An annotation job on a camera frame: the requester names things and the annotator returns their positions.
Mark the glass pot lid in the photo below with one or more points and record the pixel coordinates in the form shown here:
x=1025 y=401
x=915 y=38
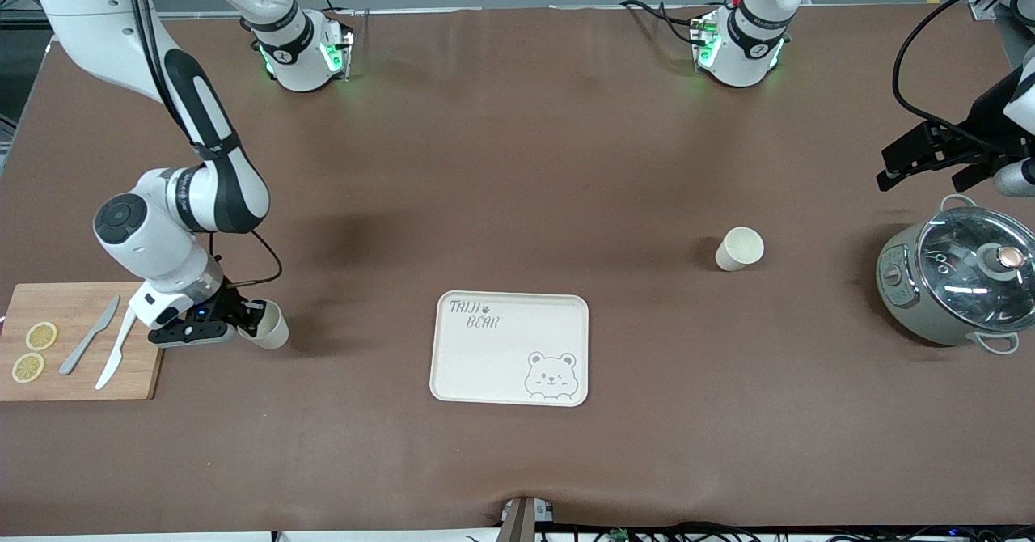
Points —
x=954 y=267

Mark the wooden cutting board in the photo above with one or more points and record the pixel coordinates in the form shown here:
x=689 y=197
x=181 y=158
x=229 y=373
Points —
x=48 y=299

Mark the grey plastic knife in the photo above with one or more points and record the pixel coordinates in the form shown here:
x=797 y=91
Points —
x=81 y=352

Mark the brown table cover mat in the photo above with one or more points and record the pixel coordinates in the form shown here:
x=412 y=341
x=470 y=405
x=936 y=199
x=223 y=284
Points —
x=517 y=162

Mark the lemon slice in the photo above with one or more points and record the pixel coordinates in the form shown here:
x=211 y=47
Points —
x=41 y=336
x=28 y=367

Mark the white plastic knife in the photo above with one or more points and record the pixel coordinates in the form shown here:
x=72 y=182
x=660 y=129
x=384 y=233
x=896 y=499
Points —
x=113 y=364

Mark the grey-green electric cooking pot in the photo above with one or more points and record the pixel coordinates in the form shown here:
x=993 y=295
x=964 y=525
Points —
x=906 y=307

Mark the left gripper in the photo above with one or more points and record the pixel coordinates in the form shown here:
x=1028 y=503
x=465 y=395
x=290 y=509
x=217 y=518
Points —
x=983 y=118

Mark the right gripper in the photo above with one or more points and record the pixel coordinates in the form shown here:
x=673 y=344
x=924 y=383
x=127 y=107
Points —
x=229 y=305

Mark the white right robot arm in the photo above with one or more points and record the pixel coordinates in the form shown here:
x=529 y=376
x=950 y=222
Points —
x=145 y=243

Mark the cream tray with bear print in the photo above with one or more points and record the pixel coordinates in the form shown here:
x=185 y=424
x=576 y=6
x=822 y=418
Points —
x=501 y=364

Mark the grey metal post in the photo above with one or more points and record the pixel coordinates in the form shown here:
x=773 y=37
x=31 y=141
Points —
x=517 y=526

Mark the white plastic cup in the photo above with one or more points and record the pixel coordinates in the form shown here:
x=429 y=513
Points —
x=737 y=251
x=271 y=333

